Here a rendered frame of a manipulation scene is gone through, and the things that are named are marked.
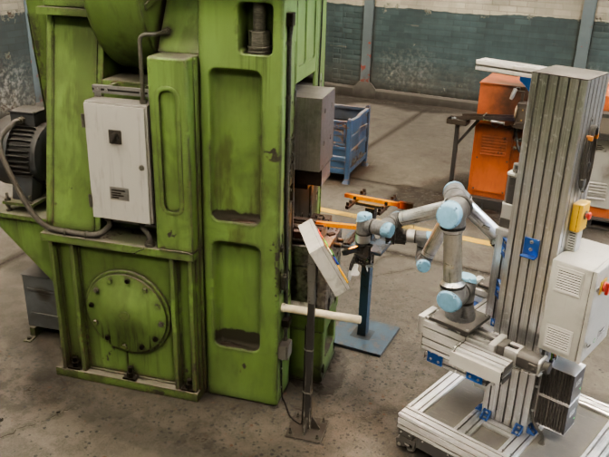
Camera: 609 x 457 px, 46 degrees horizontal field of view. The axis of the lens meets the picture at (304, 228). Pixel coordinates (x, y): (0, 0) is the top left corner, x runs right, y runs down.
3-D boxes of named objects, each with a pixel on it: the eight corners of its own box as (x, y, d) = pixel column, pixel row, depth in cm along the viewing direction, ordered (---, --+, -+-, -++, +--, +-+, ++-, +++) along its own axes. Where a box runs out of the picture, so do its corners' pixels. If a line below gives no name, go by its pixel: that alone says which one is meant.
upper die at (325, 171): (329, 175, 410) (330, 159, 406) (321, 186, 392) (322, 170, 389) (260, 167, 420) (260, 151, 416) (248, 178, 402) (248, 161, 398)
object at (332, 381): (364, 354, 470) (364, 353, 470) (345, 406, 419) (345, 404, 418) (306, 344, 480) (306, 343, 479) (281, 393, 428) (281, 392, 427)
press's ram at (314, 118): (335, 152, 418) (338, 84, 403) (319, 172, 384) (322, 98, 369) (267, 145, 428) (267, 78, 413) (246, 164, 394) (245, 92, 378)
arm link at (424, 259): (471, 200, 370) (430, 277, 389) (469, 193, 380) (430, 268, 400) (450, 191, 369) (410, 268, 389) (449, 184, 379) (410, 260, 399)
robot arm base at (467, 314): (480, 316, 356) (483, 297, 352) (465, 326, 346) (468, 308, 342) (454, 305, 365) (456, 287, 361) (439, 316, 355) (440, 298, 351)
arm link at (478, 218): (507, 265, 393) (439, 198, 383) (504, 254, 406) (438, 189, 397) (525, 251, 388) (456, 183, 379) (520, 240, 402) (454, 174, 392)
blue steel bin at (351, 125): (369, 164, 848) (372, 104, 820) (348, 185, 779) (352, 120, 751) (276, 152, 887) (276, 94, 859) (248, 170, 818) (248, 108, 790)
